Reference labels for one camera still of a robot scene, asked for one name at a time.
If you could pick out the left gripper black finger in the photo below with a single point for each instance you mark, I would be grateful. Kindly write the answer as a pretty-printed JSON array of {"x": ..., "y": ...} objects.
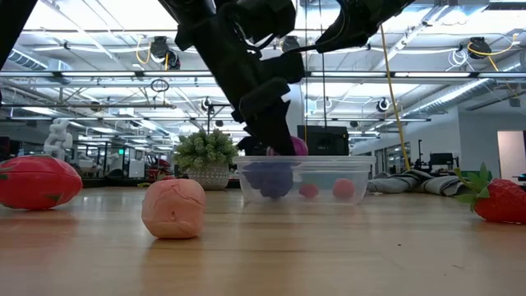
[{"x": 275, "y": 131}]

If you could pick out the purple spiky toy ball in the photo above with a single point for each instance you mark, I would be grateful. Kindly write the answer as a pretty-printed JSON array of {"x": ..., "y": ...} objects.
[{"x": 301, "y": 146}]

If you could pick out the purple toy grape bunch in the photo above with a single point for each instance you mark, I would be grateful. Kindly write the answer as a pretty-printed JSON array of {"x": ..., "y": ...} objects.
[{"x": 269, "y": 178}]

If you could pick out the pink toy fruit ball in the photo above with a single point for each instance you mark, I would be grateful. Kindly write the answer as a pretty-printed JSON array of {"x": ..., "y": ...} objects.
[
  {"x": 343, "y": 189},
  {"x": 172, "y": 209}
]

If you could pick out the red toy strawberry green leaves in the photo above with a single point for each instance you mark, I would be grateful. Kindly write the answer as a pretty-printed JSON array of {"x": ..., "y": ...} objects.
[
  {"x": 501, "y": 201},
  {"x": 167, "y": 178}
]

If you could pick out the large red toy fruit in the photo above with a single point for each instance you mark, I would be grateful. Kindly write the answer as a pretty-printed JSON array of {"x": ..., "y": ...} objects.
[{"x": 37, "y": 183}]

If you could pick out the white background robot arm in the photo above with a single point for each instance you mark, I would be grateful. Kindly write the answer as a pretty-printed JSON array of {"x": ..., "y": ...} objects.
[{"x": 57, "y": 140}]

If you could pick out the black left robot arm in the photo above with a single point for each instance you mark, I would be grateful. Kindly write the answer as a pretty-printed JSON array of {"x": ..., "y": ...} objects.
[{"x": 197, "y": 20}]

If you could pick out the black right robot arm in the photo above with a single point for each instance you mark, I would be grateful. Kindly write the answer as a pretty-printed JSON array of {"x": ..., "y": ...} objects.
[{"x": 361, "y": 24}]

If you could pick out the clear plastic tupperware container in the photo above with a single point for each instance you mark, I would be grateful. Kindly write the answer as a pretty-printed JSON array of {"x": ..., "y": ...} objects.
[{"x": 304, "y": 160}]

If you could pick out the green potted artificial plant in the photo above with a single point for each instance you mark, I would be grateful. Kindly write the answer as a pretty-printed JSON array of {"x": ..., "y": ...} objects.
[{"x": 205, "y": 152}]

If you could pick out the grey-blue cloth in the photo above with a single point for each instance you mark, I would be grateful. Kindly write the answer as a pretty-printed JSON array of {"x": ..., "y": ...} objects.
[{"x": 411, "y": 181}]

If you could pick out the black background monitor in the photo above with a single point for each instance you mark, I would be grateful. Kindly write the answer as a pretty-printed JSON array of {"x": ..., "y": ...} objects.
[{"x": 441, "y": 159}]

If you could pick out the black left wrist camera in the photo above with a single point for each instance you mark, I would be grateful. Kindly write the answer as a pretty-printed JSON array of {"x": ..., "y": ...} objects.
[{"x": 267, "y": 96}]

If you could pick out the black background rig frame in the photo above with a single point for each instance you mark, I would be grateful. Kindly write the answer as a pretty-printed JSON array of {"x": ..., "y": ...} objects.
[{"x": 209, "y": 121}]

